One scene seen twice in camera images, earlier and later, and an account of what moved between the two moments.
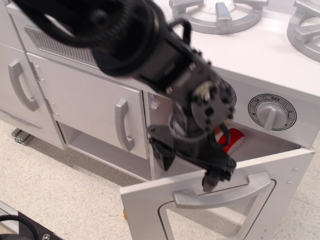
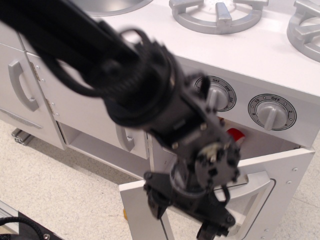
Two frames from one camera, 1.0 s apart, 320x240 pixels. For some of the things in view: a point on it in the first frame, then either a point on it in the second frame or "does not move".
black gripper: [210, 151] to [203, 206]
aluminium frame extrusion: [22, 137] does not move
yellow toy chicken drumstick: [125, 215] does not move
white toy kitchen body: [267, 52] does not move
